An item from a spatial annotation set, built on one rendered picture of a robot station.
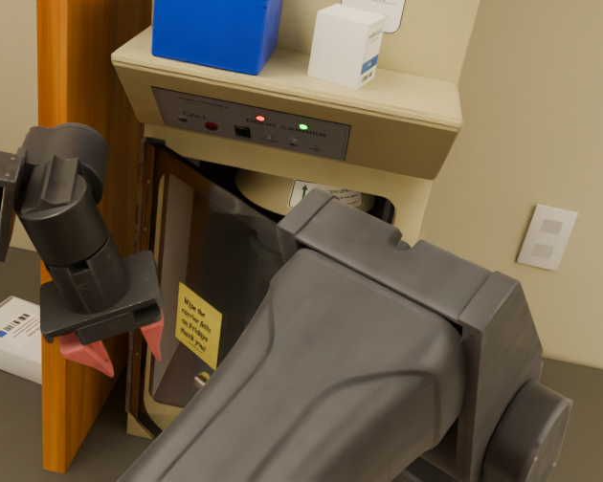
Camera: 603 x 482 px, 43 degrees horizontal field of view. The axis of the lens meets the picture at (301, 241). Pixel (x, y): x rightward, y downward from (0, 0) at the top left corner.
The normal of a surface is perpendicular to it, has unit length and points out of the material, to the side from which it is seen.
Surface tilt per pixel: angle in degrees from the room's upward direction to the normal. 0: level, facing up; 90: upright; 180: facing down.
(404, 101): 0
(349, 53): 90
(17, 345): 0
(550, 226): 90
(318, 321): 25
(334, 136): 135
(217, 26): 90
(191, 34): 90
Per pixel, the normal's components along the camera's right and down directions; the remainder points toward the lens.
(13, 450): 0.15, -0.86
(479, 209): -0.14, 0.47
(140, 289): -0.18, -0.74
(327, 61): -0.39, 0.40
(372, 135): -0.21, 0.94
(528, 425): -0.28, -0.46
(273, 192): -0.44, -0.04
